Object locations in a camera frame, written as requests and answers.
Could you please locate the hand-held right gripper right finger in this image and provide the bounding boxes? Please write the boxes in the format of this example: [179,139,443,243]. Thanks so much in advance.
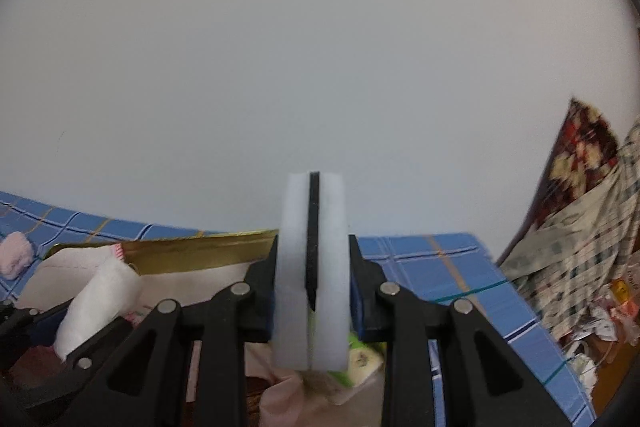
[347,234,573,427]

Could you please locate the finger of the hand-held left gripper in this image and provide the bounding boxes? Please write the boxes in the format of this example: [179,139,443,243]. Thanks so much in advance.
[0,319,135,427]
[0,298,76,358]

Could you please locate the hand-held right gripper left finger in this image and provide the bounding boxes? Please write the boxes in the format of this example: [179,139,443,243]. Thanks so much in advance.
[70,234,280,427]

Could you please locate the orange brown sponge block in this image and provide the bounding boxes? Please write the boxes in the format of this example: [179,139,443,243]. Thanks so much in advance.
[7,344,66,390]

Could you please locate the white cloth with pink trim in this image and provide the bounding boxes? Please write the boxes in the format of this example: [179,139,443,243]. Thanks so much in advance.
[17,243,151,325]

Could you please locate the gold tin box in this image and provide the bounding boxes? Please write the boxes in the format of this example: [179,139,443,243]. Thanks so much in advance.
[42,228,280,280]

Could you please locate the pale pink cloth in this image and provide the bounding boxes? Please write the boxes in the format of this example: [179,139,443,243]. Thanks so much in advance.
[245,342,386,427]

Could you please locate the pink fluffy puff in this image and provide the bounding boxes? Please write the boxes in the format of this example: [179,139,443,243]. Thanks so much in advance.
[0,231,33,280]

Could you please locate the blue plaid bedsheet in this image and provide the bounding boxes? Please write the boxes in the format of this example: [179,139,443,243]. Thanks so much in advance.
[0,191,596,427]

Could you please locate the beige plaid cloth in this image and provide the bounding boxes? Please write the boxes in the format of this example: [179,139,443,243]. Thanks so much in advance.
[500,112,640,343]

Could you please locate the crumpled white plastic bag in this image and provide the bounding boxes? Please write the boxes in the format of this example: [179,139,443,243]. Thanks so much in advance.
[565,302,621,388]

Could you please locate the red floral pillow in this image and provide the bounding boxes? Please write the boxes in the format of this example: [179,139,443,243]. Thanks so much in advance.
[500,97,621,258]

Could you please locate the orange packet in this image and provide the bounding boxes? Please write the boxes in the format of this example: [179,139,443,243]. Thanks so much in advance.
[610,279,640,308]

